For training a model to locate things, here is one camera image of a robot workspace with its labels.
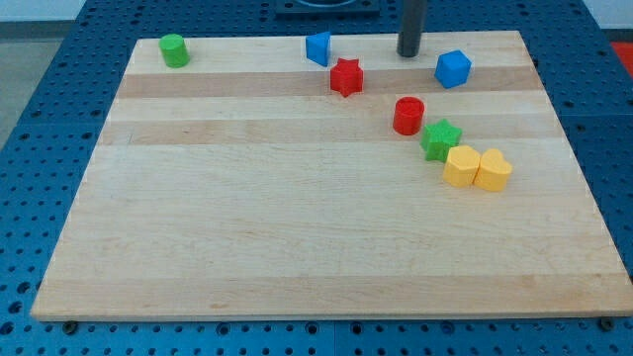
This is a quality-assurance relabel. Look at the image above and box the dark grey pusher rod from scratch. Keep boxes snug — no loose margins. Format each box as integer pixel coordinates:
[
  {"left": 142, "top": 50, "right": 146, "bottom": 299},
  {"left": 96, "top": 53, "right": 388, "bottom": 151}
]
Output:
[{"left": 397, "top": 0, "right": 427, "bottom": 57}]

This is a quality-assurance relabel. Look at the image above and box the blue cube block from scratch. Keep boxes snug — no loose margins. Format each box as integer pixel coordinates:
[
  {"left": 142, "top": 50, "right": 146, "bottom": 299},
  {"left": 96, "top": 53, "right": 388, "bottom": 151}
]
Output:
[{"left": 434, "top": 49, "right": 472, "bottom": 89}]

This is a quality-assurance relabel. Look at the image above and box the yellow heart block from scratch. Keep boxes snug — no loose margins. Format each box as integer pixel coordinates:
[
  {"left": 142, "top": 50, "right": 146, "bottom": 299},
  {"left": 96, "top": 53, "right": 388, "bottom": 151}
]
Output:
[{"left": 474, "top": 148, "right": 513, "bottom": 192}]

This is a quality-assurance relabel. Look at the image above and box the red star block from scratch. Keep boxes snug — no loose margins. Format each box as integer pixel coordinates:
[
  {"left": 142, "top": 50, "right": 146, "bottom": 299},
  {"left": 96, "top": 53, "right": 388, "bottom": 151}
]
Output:
[{"left": 329, "top": 57, "right": 364, "bottom": 97}]

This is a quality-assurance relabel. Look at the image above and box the blue triangle block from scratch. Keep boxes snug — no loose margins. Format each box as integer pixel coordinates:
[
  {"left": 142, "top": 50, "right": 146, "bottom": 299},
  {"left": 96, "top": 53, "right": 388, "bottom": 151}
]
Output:
[{"left": 305, "top": 32, "right": 330, "bottom": 67}]

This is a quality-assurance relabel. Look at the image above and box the red cylinder block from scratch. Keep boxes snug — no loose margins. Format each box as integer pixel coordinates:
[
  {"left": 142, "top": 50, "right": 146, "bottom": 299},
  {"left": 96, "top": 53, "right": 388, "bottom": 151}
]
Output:
[{"left": 393, "top": 97, "right": 425, "bottom": 135}]

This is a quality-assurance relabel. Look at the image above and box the green star block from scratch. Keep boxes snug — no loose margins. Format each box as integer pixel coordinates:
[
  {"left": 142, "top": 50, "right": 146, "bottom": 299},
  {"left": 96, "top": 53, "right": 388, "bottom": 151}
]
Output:
[{"left": 420, "top": 119, "right": 463, "bottom": 162}]

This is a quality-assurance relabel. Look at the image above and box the yellow pentagon block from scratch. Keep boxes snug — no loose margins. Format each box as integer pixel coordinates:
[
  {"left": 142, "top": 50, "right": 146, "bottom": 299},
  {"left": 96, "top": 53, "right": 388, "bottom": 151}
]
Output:
[{"left": 442, "top": 145, "right": 481, "bottom": 188}]

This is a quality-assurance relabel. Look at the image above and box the green cylinder block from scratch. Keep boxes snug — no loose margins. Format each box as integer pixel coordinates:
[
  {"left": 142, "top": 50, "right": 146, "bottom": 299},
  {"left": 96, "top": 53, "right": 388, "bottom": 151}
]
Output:
[{"left": 158, "top": 34, "right": 190, "bottom": 68}]

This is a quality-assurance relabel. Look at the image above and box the wooden board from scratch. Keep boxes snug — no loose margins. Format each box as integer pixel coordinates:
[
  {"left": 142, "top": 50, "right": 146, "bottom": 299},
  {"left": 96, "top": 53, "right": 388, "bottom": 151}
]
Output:
[{"left": 31, "top": 31, "right": 632, "bottom": 321}]

